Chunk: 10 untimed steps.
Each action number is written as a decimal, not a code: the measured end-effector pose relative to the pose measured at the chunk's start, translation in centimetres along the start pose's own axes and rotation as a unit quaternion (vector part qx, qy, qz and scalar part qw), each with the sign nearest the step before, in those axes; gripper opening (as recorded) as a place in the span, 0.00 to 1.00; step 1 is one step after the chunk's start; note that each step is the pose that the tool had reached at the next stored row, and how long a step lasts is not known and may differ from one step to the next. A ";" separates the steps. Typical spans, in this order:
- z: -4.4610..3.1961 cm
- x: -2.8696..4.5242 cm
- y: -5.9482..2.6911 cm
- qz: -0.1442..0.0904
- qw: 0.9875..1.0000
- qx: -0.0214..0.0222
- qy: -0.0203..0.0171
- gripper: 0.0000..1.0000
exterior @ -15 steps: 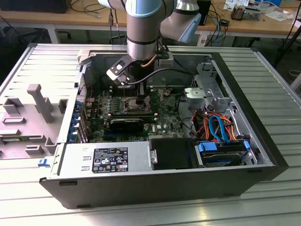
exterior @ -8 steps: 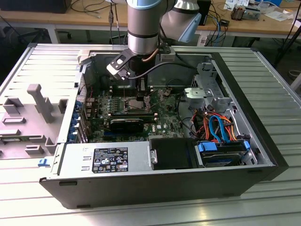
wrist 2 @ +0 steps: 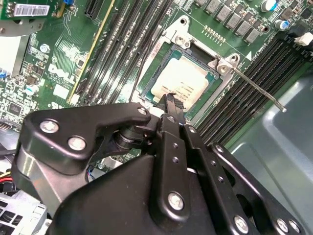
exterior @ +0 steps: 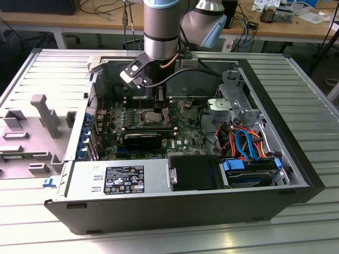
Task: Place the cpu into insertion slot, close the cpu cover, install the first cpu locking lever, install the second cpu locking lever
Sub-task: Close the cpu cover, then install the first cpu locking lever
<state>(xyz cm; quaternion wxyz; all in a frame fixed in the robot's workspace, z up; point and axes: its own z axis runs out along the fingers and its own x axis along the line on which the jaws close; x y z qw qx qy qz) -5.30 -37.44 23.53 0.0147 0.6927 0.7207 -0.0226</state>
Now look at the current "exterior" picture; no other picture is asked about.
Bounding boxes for CPU socket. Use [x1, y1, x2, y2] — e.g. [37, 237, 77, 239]
[140, 107, 172, 128]

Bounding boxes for RAM slot black clips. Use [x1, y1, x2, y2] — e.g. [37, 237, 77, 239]
[124, 101, 174, 105]
[124, 97, 173, 101]

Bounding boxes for black graphics card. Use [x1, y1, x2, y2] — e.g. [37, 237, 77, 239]
[122, 133, 163, 149]

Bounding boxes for green motherboard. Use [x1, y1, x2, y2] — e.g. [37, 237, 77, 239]
[96, 97, 210, 161]

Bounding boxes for silver metal drive cage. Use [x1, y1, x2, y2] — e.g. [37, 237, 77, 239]
[206, 69, 265, 130]

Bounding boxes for black drive bay box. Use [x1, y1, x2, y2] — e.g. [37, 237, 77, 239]
[168, 155, 226, 192]

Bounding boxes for hard disk in blue carrier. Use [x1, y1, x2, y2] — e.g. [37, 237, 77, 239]
[218, 157, 283, 189]

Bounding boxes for wooden workbench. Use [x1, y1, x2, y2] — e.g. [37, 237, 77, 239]
[0, 0, 339, 51]

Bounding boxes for tall black box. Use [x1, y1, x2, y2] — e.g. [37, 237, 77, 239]
[221, 0, 239, 30]

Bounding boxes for silver power supply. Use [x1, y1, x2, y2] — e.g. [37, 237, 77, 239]
[57, 158, 171, 198]

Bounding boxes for black silver PC case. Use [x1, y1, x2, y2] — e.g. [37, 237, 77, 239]
[43, 54, 326, 236]

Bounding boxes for grey parts rack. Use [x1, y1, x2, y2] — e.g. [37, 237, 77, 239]
[0, 94, 78, 181]

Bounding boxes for copper coil transformer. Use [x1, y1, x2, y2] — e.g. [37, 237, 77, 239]
[259, 6, 278, 24]

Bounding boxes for blue plastic clip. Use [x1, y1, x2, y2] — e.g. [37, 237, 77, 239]
[42, 177, 58, 188]

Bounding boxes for black equipment case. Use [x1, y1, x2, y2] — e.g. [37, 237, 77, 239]
[0, 0, 80, 16]

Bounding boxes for grey desk device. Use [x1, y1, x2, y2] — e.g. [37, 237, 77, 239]
[275, 7, 295, 23]

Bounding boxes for white papers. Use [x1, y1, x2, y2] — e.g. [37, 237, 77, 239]
[297, 6, 332, 25]

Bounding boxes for black camera cable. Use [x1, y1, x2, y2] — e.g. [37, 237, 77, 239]
[142, 68, 224, 88]

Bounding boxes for white camera black bracket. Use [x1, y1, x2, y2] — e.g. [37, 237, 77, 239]
[119, 53, 149, 91]

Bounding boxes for white grey camera box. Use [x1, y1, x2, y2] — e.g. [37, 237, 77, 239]
[180, 52, 200, 70]

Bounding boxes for black case cable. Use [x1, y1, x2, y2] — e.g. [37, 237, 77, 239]
[199, 107, 226, 157]

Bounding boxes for orange wire bundle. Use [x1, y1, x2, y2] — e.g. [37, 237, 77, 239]
[216, 125, 266, 161]

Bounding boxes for blue hanging cable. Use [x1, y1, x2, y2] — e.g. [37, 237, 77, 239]
[242, 15, 253, 50]

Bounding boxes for blue flat wire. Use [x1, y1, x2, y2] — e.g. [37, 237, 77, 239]
[235, 129, 262, 162]

